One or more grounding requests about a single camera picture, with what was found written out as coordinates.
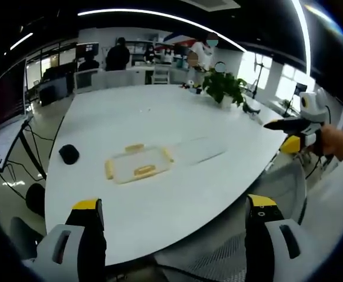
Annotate grey mesh office chair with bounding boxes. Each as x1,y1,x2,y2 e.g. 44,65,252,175
152,230,250,282

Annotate black white object on table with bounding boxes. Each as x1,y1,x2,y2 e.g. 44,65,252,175
242,102,262,115

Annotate long ceiling light strip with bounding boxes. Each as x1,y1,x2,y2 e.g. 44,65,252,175
77,8,248,53

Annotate person's right hand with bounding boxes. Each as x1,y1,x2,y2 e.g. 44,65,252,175
319,125,343,162

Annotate small toys cluster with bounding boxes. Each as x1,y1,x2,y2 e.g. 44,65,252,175
181,79,204,95

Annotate white side desk black legs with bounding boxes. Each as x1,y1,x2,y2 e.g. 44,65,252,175
0,116,48,180

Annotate dark computer monitor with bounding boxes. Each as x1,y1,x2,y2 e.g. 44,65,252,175
76,42,100,56

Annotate black floor cable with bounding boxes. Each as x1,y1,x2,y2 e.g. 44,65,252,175
0,163,47,199

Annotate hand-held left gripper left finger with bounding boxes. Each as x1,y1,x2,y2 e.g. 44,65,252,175
21,198,108,282

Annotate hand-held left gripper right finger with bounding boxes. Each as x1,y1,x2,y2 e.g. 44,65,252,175
244,193,322,282

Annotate small black round object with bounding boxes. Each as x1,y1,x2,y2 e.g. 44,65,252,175
58,144,81,166

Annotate clear food container yellow latches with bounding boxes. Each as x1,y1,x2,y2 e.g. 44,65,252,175
104,142,175,185

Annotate green potted plant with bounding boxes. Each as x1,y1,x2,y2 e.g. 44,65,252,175
202,69,249,109

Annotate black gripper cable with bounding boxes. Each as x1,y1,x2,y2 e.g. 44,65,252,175
304,152,334,180

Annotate black chair base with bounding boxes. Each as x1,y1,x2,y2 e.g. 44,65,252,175
25,183,46,219

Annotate white slatted chair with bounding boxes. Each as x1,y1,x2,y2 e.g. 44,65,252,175
152,64,171,86

